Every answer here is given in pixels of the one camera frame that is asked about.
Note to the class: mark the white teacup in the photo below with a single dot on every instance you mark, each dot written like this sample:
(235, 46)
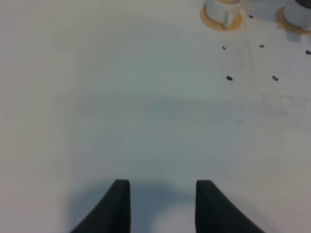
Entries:
(223, 11)
(298, 13)

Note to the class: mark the left orange coaster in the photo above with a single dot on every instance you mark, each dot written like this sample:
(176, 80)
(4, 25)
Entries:
(218, 26)

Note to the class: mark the right white teacup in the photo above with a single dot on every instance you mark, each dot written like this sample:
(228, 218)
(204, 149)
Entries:
(298, 13)

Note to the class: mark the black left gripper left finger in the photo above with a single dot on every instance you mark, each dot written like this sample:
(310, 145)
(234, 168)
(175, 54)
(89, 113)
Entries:
(112, 214)

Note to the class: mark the right orange coaster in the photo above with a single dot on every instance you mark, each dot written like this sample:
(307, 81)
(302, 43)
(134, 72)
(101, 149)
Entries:
(284, 24)

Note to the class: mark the left white teacup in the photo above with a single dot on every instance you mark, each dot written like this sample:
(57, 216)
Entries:
(223, 11)

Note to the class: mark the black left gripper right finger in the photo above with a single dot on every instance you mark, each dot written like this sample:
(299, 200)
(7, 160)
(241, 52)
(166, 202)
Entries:
(215, 213)

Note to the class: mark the orange coaster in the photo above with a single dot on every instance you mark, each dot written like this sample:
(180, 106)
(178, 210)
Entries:
(218, 26)
(284, 24)

